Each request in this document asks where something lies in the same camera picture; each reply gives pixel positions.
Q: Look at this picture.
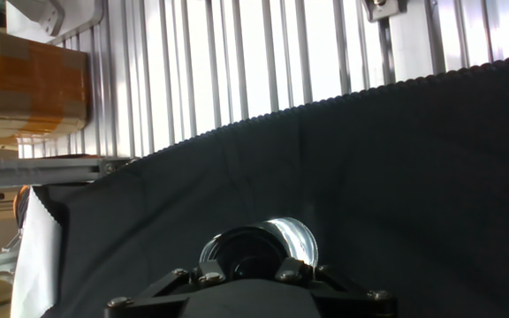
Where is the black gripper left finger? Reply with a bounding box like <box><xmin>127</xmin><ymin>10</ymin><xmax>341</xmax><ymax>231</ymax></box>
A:
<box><xmin>103</xmin><ymin>260</ymin><xmax>227</xmax><ymax>318</ymax></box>

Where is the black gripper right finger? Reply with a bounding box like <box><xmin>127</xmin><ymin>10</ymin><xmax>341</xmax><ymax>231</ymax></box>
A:
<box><xmin>275</xmin><ymin>257</ymin><xmax>399</xmax><ymax>318</ymax></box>

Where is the clear glass jar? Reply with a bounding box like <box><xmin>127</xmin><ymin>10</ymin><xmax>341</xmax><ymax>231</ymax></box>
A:
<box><xmin>198</xmin><ymin>216</ymin><xmax>320</xmax><ymax>271</ymax></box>

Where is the black cloth with blue print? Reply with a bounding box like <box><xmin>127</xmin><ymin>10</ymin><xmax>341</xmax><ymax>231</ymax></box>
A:
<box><xmin>14</xmin><ymin>51</ymin><xmax>509</xmax><ymax>318</ymax></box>

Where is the taped cardboard box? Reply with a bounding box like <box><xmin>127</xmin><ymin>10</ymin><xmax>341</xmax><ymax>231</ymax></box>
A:
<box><xmin>0</xmin><ymin>21</ymin><xmax>92</xmax><ymax>146</ymax></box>

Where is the white flat device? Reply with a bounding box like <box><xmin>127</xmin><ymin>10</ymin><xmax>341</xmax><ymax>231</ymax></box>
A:
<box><xmin>0</xmin><ymin>0</ymin><xmax>106</xmax><ymax>46</ymax></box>

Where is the aluminium frame beam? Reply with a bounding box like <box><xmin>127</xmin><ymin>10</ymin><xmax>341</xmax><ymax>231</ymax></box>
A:
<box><xmin>0</xmin><ymin>155</ymin><xmax>135</xmax><ymax>192</ymax></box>

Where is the metal camera bracket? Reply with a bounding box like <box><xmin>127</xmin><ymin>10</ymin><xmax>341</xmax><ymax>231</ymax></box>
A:
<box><xmin>361</xmin><ymin>0</ymin><xmax>409</xmax><ymax>24</ymax></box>

